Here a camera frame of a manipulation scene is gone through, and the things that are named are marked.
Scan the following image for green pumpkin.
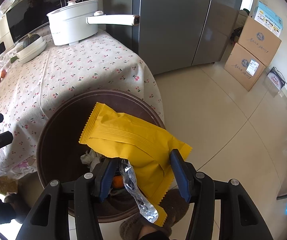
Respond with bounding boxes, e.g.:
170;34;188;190
22;34;42;48

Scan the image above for white electric pot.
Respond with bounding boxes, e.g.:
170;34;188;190
46;0;140;46

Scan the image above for cherry print tablecloth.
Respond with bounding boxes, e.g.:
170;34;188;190
0;26;164;180

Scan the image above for blue and white carton box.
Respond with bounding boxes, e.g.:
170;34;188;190
253;0;283;37

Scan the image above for brown fuzzy slipper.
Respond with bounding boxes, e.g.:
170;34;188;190
4;192;32;224
120;189;190;240

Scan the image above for white tissue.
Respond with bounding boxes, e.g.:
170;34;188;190
81;149;104;172

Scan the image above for white microwave oven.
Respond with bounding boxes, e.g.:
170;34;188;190
6;0;85;43

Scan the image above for cardboard box with shipping label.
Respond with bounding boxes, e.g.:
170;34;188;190
224;42;267;92

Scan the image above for orange peel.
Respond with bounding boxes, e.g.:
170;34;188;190
112;175;124;188

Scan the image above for brown trash bin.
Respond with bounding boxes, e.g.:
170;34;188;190
36;89;166;224

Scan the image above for white plate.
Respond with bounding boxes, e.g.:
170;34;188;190
17;39;46;62
18;41;47;64

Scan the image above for floral under cloth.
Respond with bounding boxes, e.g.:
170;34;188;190
0;159;38;178

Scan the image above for clear plastic wrapper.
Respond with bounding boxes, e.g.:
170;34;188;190
120;159;159;223

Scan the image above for grey refrigerator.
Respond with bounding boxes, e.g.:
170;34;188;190
102;0;247;75

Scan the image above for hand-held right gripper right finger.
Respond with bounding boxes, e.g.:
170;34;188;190
170;149;274;240

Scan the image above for plain cardboard box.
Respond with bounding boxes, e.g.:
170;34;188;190
238;17;282;67

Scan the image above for stacked white bowls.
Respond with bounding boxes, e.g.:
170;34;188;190
10;36;44;62

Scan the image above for small dark printed box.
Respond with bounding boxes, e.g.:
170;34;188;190
267;67;287;90

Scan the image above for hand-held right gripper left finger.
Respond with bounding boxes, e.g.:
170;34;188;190
15;159;118;240

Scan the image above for yellow snack packet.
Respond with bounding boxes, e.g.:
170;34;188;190
79;102;193;227

